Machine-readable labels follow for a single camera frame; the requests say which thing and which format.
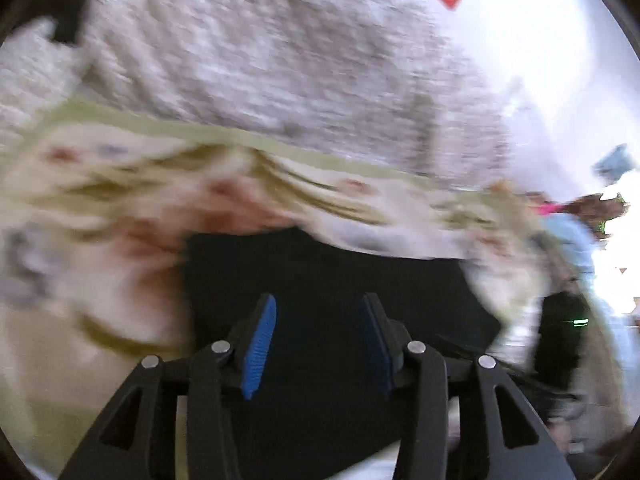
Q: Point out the blue box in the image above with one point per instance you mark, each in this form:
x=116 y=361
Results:
x=616 y=162

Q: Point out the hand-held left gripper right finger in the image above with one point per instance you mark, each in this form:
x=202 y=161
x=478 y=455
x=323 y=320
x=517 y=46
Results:
x=376 y=345

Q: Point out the black pants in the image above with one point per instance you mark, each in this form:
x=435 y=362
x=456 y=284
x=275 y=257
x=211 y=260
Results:
x=320 y=280

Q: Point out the dark cloth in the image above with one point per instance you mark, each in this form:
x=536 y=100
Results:
x=72 y=5

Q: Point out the quilted floral bedspread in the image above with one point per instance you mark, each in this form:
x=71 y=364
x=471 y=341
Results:
x=250 y=50

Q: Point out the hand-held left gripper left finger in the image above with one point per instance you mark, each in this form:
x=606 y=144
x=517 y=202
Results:
x=257 y=345

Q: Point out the printed fleece blanket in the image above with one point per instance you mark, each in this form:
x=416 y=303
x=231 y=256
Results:
x=125 y=210

